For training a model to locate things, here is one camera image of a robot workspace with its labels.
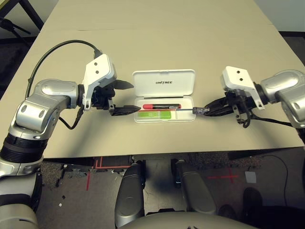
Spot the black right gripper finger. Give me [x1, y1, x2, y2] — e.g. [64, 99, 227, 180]
[203, 106, 235, 118]
[205, 97, 233, 110]

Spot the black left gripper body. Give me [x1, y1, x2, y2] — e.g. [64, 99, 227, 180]
[91, 85, 116, 111]

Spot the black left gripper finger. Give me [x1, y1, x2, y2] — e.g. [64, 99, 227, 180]
[109, 104, 141, 117]
[114, 80, 134, 91]

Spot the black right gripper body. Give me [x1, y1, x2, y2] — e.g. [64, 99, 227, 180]
[225, 90, 254, 128]

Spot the small patterned eraser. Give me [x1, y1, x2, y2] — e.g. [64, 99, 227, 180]
[192, 107, 210, 115]

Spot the green highlighter pen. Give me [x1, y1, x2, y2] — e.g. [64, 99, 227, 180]
[137, 111, 172, 119]

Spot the red and black marker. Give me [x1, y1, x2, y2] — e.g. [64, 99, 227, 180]
[142, 103, 182, 110]

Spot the white plastic pencil case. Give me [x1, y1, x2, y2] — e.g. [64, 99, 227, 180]
[132, 69, 196, 124]

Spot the metal table underframe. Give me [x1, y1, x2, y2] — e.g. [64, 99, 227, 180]
[131, 155, 189, 165]

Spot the red tape strip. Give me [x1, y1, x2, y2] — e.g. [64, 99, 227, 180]
[85, 171, 92, 191]

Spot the grey robot right leg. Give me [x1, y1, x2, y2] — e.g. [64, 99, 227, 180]
[175, 159, 216, 214]

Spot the grey robot leg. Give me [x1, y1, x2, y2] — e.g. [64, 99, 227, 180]
[175, 159, 216, 214]
[114, 163, 146, 227]

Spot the grey robot left leg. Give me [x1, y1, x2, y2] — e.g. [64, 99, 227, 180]
[114, 163, 146, 227]

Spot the grey robot torso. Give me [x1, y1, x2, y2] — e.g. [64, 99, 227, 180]
[119, 209, 260, 229]

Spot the black tripod stand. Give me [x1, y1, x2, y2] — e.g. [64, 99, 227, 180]
[0, 16, 31, 46]

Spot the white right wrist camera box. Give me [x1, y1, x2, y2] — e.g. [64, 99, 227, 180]
[219, 66, 265, 110]

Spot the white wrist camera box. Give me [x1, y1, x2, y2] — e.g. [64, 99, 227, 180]
[219, 66, 265, 110]
[82, 54, 118, 112]

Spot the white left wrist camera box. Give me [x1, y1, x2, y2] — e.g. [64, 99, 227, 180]
[82, 54, 118, 112]

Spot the black right camera cable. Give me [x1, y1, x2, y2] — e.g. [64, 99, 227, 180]
[243, 112, 305, 128]

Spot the black camera cable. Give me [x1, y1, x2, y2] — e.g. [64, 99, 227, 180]
[243, 112, 305, 128]
[27, 40, 103, 131]

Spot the black left camera cable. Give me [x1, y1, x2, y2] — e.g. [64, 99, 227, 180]
[27, 40, 103, 131]

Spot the thin black floor cable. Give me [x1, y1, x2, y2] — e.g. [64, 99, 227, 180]
[262, 154, 289, 206]

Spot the beige side table black frame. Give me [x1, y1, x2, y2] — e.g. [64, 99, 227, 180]
[0, 0, 45, 29]

